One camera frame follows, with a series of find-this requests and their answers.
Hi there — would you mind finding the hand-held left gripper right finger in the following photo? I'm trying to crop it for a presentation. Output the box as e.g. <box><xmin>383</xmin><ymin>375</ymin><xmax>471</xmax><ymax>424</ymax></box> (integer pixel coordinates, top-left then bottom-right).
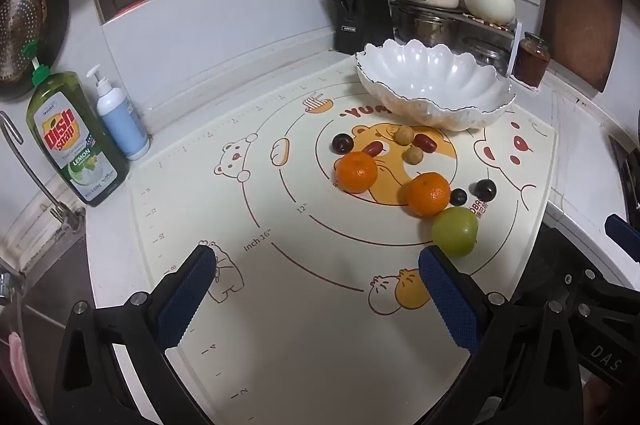
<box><xmin>418</xmin><ymin>245</ymin><xmax>586</xmax><ymax>425</ymax></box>

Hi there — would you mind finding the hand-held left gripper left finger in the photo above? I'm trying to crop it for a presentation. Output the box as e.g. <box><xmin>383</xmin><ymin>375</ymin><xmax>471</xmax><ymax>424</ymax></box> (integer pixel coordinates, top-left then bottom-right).
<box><xmin>52</xmin><ymin>244</ymin><xmax>219</xmax><ymax>425</ymax></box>

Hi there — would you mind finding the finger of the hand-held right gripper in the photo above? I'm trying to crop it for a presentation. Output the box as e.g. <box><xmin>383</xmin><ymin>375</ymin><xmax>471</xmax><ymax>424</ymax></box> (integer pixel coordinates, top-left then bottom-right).
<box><xmin>604</xmin><ymin>214</ymin><xmax>640</xmax><ymax>263</ymax></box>
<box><xmin>562</xmin><ymin>269</ymin><xmax>640</xmax><ymax>321</ymax></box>

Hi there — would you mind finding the green round fruit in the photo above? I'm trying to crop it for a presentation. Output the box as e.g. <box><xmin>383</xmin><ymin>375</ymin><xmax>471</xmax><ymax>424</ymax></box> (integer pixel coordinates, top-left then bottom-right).
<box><xmin>432</xmin><ymin>206</ymin><xmax>478</xmax><ymax>257</ymax></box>

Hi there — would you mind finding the mandarin orange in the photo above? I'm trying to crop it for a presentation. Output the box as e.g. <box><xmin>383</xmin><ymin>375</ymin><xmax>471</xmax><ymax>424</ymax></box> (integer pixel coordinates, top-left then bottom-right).
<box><xmin>334</xmin><ymin>151</ymin><xmax>379</xmax><ymax>194</ymax></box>
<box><xmin>407</xmin><ymin>172</ymin><xmax>452</xmax><ymax>219</ymax></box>

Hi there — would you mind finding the medium dark plum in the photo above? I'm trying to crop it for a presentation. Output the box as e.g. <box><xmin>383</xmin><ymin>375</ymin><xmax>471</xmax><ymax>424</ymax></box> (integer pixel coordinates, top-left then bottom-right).
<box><xmin>473</xmin><ymin>178</ymin><xmax>498</xmax><ymax>202</ymax></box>

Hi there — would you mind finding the large dark plum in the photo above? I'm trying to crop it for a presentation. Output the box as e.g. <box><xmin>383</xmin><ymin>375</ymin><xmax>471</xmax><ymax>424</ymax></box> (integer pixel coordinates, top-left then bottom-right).
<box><xmin>330</xmin><ymin>132</ymin><xmax>354</xmax><ymax>155</ymax></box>

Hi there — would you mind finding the white scalloped bowl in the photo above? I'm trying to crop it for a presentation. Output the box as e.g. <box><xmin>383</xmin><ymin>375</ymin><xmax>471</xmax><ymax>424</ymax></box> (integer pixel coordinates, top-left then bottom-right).
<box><xmin>355</xmin><ymin>38</ymin><xmax>517</xmax><ymax>131</ymax></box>

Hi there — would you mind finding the printed bear baking mat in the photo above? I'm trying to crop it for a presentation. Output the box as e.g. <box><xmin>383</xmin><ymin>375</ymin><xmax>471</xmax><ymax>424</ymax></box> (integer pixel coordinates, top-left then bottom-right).
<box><xmin>127</xmin><ymin>55</ymin><xmax>558</xmax><ymax>425</ymax></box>

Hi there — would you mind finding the steel sink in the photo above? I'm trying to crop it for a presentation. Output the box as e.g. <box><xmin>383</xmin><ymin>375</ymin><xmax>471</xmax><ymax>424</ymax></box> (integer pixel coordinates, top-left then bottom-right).
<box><xmin>0</xmin><ymin>230</ymin><xmax>96</xmax><ymax>406</ymax></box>

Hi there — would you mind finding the pink cloth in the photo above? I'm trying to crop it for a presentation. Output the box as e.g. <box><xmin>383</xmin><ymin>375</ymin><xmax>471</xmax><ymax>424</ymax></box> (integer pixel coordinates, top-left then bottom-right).
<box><xmin>0</xmin><ymin>330</ymin><xmax>36</xmax><ymax>425</ymax></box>

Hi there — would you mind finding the white blue pump bottle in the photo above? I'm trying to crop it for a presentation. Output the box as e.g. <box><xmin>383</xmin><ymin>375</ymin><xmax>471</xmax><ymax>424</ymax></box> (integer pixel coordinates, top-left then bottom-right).
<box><xmin>85</xmin><ymin>64</ymin><xmax>152</xmax><ymax>161</ymax></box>

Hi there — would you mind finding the red sauce jar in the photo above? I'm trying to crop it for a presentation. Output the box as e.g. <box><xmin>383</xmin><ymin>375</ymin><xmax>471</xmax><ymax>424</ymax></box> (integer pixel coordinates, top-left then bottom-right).
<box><xmin>512</xmin><ymin>32</ymin><xmax>552</xmax><ymax>88</ymax></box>

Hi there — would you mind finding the green dish soap bottle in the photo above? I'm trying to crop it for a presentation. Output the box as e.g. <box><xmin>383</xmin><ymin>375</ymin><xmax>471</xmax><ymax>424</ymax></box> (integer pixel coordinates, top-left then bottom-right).
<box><xmin>22</xmin><ymin>41</ymin><xmax>131</xmax><ymax>207</ymax></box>

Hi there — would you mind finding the metal faucet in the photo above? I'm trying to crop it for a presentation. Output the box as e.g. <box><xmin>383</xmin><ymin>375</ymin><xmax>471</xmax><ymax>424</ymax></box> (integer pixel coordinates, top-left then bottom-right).
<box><xmin>0</xmin><ymin>111</ymin><xmax>86</xmax><ymax>233</ymax></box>

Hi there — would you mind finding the brown wooden cutting board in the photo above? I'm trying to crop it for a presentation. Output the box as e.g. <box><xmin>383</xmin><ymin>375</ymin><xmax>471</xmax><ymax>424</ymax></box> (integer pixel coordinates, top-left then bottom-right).
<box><xmin>537</xmin><ymin>0</ymin><xmax>624</xmax><ymax>94</ymax></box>

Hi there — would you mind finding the steel pot lid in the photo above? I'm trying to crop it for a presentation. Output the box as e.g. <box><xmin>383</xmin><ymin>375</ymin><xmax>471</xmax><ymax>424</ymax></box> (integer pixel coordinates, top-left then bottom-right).
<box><xmin>462</xmin><ymin>36</ymin><xmax>511</xmax><ymax>66</ymax></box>

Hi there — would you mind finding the metal kitchen rack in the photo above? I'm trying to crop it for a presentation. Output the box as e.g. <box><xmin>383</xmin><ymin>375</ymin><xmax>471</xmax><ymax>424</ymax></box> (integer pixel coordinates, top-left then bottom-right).
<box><xmin>390</xmin><ymin>0</ymin><xmax>523</xmax><ymax>78</ymax></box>

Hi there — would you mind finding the cream teapot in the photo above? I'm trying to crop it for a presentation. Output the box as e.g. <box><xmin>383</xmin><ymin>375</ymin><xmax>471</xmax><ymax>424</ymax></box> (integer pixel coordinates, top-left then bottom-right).
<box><xmin>463</xmin><ymin>0</ymin><xmax>517</xmax><ymax>26</ymax></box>

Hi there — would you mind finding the steel pot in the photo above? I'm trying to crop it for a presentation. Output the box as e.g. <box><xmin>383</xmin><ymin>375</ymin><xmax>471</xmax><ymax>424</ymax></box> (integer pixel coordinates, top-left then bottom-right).
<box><xmin>395</xmin><ymin>5</ymin><xmax>468</xmax><ymax>48</ymax></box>

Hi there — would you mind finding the black knife block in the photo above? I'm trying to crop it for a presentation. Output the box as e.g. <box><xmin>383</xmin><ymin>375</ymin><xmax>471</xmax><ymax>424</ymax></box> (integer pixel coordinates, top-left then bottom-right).
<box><xmin>332</xmin><ymin>0</ymin><xmax>396</xmax><ymax>54</ymax></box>

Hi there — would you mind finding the metal colander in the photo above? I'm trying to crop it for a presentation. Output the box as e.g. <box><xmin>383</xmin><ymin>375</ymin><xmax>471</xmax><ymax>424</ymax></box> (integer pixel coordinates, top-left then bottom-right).
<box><xmin>0</xmin><ymin>0</ymin><xmax>68</xmax><ymax>101</ymax></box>

